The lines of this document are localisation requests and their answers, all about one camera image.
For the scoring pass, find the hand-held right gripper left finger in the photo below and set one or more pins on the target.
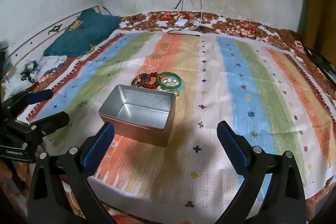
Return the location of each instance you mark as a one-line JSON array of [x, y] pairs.
[[98, 150]]

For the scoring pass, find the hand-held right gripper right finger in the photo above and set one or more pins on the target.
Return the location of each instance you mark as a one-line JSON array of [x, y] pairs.
[[233, 150]]

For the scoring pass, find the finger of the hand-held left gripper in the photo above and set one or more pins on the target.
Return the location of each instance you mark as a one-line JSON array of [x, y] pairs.
[[39, 96], [50, 121]]

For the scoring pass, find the silver metal tin box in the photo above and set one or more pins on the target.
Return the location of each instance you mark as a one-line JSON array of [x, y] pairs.
[[136, 119]]

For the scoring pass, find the white crumpled cloth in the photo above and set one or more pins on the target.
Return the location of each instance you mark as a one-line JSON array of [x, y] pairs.
[[52, 64]]

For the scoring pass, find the striped colourful cloth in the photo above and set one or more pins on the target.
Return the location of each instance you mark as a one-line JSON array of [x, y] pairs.
[[210, 98]]

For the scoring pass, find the white headboard with gold trim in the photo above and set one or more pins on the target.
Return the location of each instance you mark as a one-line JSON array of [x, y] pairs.
[[34, 37]]

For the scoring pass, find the teal green cloth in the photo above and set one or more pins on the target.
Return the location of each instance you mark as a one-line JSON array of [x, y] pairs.
[[81, 35]]

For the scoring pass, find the floral brown bedsheet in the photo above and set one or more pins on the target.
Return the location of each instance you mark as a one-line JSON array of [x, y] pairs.
[[236, 26]]

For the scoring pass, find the white charger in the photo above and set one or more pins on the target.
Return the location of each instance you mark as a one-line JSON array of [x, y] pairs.
[[180, 22]]

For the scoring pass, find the dark furniture frame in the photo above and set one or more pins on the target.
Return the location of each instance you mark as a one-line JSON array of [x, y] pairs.
[[319, 64]]

